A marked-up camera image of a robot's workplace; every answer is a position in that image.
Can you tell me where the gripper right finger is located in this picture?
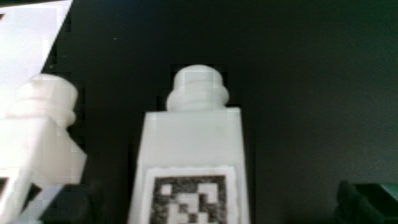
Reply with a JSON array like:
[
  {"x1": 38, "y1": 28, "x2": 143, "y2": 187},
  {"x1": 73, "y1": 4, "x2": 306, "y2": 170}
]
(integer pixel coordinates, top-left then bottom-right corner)
[{"x1": 336, "y1": 181, "x2": 398, "y2": 224}]

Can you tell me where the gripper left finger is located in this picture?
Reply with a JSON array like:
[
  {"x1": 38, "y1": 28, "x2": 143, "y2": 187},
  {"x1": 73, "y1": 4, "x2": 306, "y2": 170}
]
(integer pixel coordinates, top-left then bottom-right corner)
[{"x1": 41, "y1": 185, "x2": 95, "y2": 224}]

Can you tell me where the white table leg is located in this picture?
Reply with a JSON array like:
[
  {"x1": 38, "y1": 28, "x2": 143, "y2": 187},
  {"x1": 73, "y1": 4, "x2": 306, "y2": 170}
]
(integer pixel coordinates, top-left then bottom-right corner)
[
  {"x1": 128, "y1": 65, "x2": 251, "y2": 224},
  {"x1": 0, "y1": 74, "x2": 87, "y2": 224}
]

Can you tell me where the white square table top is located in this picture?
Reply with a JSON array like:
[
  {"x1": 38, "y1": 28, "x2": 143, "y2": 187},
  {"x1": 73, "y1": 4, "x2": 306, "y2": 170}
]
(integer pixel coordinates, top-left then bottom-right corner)
[{"x1": 0, "y1": 0, "x2": 73, "y2": 115}]

